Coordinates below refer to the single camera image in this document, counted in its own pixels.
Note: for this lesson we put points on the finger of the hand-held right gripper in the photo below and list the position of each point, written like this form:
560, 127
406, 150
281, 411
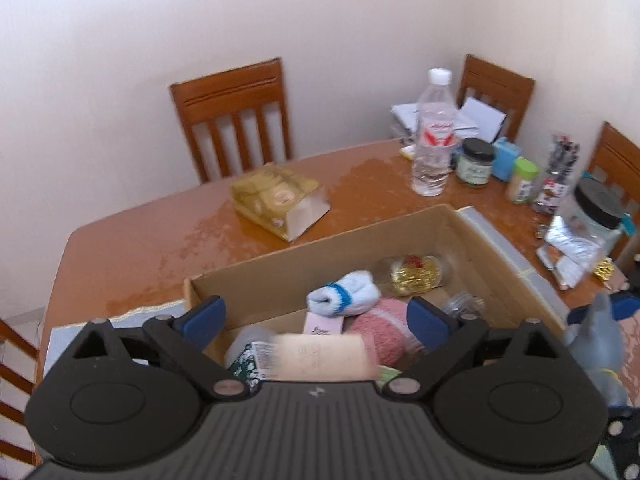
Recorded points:
627, 305
577, 316

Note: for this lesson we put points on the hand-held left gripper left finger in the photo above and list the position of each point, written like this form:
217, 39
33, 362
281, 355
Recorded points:
202, 322

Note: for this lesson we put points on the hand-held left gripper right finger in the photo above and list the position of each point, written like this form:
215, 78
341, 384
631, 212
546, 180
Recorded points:
427, 327

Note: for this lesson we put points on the grey toy cat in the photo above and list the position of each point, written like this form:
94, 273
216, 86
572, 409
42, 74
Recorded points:
597, 345

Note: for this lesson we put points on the pink sock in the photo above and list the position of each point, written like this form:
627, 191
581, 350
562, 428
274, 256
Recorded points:
385, 325

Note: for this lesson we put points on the gold capsule bottle silver cap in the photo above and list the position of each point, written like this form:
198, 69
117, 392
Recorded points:
415, 275

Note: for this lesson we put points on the green tissue pack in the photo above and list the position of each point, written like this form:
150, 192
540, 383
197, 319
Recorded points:
387, 374

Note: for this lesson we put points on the large white blue-banded sock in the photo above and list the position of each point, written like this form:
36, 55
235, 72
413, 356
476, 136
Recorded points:
350, 290

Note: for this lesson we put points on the small pink card box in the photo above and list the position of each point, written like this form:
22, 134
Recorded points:
322, 324

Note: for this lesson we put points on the cardboard box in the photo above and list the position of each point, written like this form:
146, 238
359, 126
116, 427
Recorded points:
350, 255

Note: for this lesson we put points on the long pink box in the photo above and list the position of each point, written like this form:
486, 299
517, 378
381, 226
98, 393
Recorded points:
325, 357

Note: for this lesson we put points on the gold ornament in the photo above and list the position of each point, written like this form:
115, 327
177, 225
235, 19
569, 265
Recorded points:
604, 267

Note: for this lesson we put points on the silver blister packs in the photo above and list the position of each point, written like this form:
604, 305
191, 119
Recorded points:
565, 267

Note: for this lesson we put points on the blue checked tablecloth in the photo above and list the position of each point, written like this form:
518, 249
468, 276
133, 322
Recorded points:
125, 317

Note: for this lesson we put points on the large clear jar black lid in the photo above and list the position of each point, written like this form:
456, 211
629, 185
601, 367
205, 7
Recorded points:
595, 200

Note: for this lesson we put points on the pen holder with pens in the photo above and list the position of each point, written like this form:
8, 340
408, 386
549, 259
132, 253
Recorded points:
555, 185

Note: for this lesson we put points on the green lid bottle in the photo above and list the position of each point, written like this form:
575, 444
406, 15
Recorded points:
522, 185

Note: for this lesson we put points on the gold foil packet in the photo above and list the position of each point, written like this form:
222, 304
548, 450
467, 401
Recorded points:
270, 195

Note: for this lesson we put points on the wooden chair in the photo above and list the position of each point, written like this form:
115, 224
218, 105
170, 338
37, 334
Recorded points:
225, 95
495, 85
617, 155
15, 375

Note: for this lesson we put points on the green label jar black lid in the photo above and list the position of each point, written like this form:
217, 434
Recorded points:
472, 170

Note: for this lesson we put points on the clear plastic water bottle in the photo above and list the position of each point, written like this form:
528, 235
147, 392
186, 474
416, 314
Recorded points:
432, 160

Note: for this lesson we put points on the light blue box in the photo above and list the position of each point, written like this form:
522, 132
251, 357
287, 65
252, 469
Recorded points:
505, 160

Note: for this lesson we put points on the stack of white papers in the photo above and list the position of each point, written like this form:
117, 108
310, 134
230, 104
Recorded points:
480, 115

